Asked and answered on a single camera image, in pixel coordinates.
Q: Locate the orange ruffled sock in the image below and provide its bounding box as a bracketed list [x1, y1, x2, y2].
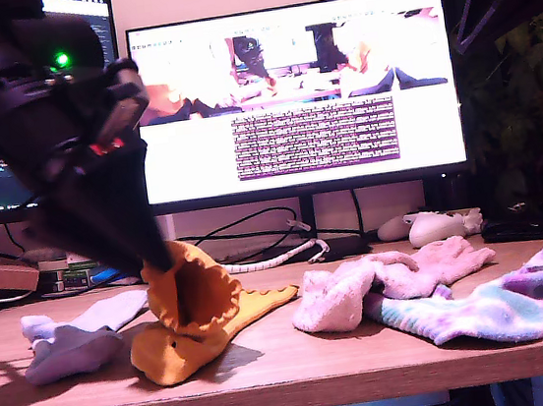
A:
[136, 232, 249, 346]
[123, 282, 311, 391]

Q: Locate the white pale blue sock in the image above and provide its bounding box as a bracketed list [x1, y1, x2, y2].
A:
[15, 286, 159, 387]

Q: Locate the white green-labelled box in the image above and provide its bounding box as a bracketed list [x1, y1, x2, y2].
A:
[65, 249, 97, 272]

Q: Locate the blue plastic packet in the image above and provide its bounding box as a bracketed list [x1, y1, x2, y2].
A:
[88, 259, 145, 290]

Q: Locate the dark green-labelled box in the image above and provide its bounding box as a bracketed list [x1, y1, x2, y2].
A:
[36, 264, 95, 296]

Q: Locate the small brown box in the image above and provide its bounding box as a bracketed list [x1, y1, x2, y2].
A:
[0, 260, 43, 297]

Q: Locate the monitor showing dark code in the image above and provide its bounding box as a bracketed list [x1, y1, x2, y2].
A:
[0, 0, 144, 227]

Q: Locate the pink fluffy sock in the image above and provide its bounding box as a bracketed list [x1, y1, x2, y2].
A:
[285, 247, 449, 339]
[394, 229, 502, 293]

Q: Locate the white rounded controller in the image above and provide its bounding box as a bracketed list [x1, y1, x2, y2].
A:
[375, 214, 414, 245]

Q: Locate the white game controller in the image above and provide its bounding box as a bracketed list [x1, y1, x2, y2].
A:
[404, 205, 486, 251]

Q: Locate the monitor showing white windows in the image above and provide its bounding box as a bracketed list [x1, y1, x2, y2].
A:
[122, 0, 480, 283]

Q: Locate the black flat case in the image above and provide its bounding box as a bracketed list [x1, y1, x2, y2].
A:
[479, 212, 543, 249]

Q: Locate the green potted plant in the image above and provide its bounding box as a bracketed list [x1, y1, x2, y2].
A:
[446, 5, 543, 234]

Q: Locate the white wall cable duct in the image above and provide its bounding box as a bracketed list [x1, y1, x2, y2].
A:
[156, 213, 178, 246]

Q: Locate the black code monitor cable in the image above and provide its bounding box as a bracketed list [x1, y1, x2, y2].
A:
[4, 222, 27, 256]

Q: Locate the looped black desk cable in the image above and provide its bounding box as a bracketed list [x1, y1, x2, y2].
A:
[188, 203, 305, 268]

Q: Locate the white spiral cable wrap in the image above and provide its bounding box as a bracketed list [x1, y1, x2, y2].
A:
[220, 236, 332, 276]

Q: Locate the clear cable plug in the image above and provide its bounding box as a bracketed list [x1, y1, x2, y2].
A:
[284, 216, 314, 236]

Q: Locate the long black desk cable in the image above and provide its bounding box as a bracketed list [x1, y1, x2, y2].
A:
[176, 213, 371, 261]

